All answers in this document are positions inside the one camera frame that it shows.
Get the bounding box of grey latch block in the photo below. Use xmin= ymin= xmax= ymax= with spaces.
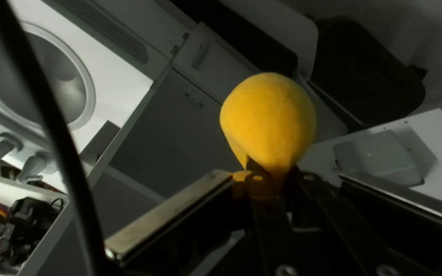
xmin=331 ymin=130 xmax=426 ymax=189

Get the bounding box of grey toy sink basin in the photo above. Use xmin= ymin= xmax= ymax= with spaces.
xmin=0 ymin=21 xmax=98 ymax=133

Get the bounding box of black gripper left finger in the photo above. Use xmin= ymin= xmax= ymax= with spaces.
xmin=240 ymin=157 xmax=297 ymax=276

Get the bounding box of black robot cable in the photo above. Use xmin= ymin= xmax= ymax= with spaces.
xmin=0 ymin=0 xmax=110 ymax=276

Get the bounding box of grey toy faucet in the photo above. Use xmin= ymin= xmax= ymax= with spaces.
xmin=0 ymin=119 xmax=50 ymax=182

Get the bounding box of orange round plushie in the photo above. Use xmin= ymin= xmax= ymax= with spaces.
xmin=217 ymin=71 xmax=319 ymax=195

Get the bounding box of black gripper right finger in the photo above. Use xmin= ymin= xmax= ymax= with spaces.
xmin=283 ymin=168 xmax=402 ymax=276

